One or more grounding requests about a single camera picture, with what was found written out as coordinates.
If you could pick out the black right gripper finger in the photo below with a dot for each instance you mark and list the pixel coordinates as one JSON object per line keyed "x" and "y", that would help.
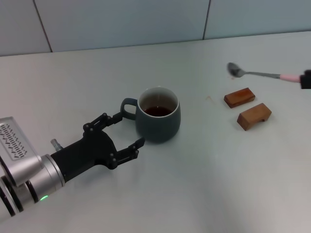
{"x": 306, "y": 78}

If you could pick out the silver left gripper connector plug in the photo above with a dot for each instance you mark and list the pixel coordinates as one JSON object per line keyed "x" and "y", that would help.
{"x": 56, "y": 144}

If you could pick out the flat dark wooden block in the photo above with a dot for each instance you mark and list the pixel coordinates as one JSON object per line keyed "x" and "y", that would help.
{"x": 239, "y": 97}

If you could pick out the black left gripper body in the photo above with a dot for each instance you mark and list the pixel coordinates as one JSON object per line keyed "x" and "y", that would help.
{"x": 87, "y": 151}

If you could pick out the notched light wooden block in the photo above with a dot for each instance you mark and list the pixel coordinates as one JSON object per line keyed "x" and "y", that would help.
{"x": 252, "y": 116}

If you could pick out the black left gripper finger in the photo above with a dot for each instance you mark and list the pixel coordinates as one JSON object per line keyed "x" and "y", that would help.
{"x": 136, "y": 145}
{"x": 116, "y": 117}

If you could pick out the dark grey ceramic cup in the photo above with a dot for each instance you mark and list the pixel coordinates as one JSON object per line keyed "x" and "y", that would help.
{"x": 158, "y": 126}

